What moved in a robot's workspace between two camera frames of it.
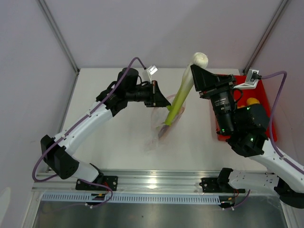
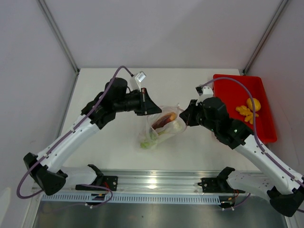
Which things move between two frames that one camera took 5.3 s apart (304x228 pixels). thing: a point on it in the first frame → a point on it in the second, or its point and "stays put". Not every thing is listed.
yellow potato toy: (252, 100) stays put
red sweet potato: (164, 130) → (160, 122)
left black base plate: (109, 181) stays put
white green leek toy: (199, 59) → (154, 136)
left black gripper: (156, 98) → (147, 106)
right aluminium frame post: (264, 36) stays put
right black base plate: (214, 185) stays put
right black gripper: (212, 83) → (188, 113)
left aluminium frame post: (55, 28) stays put
